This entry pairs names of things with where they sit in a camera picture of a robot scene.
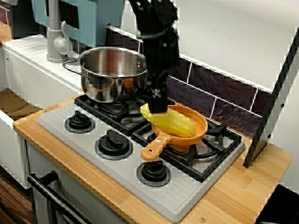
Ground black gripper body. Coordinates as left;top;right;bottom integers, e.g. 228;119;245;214
141;29;180;89

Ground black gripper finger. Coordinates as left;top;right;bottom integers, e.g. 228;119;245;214
146;86;169;114

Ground yellow toy corn cob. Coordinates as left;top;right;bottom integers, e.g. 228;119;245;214
140;104;196;138

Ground stainless steel pot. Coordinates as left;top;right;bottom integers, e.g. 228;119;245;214
62;46;150;104

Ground orange toy frying pan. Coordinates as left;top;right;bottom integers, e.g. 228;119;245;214
141;105;208;161

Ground black burner grate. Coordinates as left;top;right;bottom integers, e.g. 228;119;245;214
130;119;242;184
74;92;176;137

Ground black stove knob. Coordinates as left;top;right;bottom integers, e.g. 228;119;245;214
64;111;96;134
94;129;134;161
136;160;172;188

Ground teal blue box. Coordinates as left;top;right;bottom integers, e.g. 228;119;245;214
31;0;124;49

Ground grey toy stove plate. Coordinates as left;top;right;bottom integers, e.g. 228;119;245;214
36;93;246;224

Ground dark grey side panel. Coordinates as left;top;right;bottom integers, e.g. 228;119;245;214
242;30;299;168

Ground grey toy faucet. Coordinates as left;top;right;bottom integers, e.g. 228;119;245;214
46;0;80;63

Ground white toy oven door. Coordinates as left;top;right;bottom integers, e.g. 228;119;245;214
27;142;131;224

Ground white toy sink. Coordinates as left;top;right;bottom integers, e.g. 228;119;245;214
0;35;93;189

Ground black box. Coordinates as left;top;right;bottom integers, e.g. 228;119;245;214
254;184;299;224

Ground black oven door handle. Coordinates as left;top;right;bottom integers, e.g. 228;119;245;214
27;170;94;224

